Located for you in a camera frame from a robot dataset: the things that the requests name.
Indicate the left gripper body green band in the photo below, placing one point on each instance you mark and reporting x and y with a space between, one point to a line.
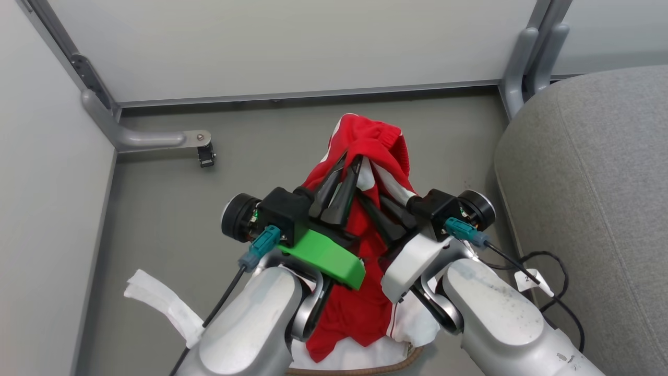
284 209

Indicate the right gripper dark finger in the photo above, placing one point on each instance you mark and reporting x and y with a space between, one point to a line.
402 214
383 224

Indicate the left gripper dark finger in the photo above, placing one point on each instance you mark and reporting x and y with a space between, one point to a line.
342 201
326 193

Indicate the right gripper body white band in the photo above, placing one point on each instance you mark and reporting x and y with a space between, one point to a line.
436 211

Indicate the red garment with white stripes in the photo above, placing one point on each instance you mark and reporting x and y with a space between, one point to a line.
365 308

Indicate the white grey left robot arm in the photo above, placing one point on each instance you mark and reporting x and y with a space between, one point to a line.
245 324

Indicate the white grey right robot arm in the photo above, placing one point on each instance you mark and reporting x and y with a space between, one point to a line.
496 318

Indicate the brown woven laundry basket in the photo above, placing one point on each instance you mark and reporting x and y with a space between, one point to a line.
365 372

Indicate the small black caster stopper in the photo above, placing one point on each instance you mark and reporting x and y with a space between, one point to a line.
206 155

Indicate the grey fabric sofa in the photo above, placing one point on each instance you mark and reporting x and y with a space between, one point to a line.
595 198

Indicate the grey curved partition foot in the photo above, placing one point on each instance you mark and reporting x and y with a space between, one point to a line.
548 57
516 68

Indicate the grey metal partition bottom rail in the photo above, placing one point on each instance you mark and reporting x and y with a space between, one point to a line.
313 93

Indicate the grey metal partition foot bracket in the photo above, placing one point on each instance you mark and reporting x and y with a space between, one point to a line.
141 138

